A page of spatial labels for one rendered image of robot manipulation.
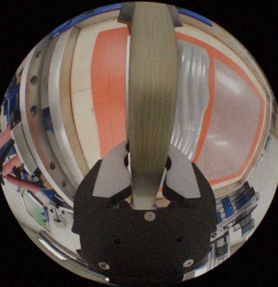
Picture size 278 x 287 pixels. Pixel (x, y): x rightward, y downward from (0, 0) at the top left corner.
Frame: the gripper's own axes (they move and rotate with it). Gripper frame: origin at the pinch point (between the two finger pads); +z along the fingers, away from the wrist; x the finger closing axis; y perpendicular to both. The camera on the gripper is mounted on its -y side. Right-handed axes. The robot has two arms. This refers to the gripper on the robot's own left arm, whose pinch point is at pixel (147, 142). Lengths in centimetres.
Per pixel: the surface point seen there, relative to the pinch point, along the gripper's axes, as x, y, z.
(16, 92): -61, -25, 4
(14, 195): -412, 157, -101
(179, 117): 5.5, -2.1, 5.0
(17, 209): -412, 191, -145
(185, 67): 5.9, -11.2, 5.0
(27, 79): -21.3, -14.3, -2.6
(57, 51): -16.5, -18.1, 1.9
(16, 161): -46.9, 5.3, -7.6
